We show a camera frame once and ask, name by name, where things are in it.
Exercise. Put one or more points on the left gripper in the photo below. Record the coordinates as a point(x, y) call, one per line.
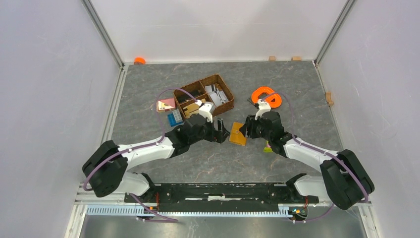
point(218, 135)

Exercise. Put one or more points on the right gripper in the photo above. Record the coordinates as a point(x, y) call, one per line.
point(250, 122)

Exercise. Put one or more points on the yellow leather card holder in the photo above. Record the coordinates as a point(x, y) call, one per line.
point(236, 137)

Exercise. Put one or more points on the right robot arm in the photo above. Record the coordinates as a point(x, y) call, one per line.
point(344, 181)

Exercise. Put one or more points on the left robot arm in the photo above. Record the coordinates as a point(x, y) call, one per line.
point(107, 170)

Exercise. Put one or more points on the silver cards pile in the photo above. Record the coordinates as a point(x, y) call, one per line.
point(216, 94)

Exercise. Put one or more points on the gold VIP cards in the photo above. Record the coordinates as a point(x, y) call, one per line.
point(189, 109)

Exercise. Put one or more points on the pink card box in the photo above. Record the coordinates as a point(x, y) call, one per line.
point(166, 105)

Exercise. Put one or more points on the pink and green brick stack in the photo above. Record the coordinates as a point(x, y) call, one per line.
point(267, 148)

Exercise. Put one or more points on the brown woven basket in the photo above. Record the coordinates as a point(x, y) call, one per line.
point(197, 90)

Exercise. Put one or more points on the blue toy brick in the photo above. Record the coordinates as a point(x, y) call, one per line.
point(175, 118)

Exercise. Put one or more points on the wooden block right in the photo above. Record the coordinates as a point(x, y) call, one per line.
point(296, 58)

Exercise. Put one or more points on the orange tape roll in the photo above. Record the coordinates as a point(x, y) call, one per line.
point(139, 60)

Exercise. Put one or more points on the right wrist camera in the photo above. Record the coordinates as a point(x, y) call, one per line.
point(263, 107)

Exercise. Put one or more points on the orange plastic ring toy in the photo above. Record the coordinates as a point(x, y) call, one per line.
point(266, 94)

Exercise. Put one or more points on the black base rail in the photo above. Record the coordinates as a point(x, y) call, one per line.
point(223, 197)

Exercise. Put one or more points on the wooden clip on wall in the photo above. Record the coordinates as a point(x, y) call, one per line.
point(329, 100)

